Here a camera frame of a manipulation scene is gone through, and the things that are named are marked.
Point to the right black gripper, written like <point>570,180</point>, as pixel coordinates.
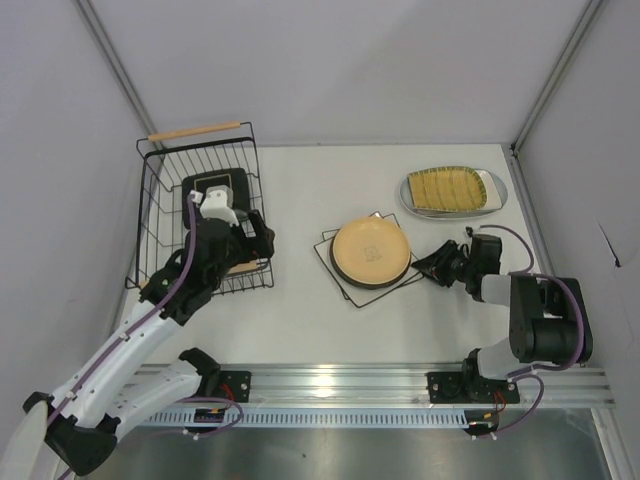
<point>451,265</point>

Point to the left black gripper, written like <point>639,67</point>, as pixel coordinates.
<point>248,235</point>

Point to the black square dish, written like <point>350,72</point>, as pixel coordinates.
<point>234,178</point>

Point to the wooden plate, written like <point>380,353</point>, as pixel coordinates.
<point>373,227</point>

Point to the woven fan-shaped plate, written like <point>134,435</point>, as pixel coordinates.
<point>448,189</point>

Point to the white square plate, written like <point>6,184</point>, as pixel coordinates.
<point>357,296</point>
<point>368,258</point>

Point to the black wire dish rack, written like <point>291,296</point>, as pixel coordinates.
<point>168,158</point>

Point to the dark blue round plate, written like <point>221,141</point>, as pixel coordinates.
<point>370,263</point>

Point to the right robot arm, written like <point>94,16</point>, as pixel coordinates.
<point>547,327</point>

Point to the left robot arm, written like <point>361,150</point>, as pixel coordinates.
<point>92,412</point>

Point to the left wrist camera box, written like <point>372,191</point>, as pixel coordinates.
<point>215,203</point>

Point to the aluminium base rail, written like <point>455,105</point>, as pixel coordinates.
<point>399,385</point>

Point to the white slotted cable duct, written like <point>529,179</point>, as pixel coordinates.
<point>262,417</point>

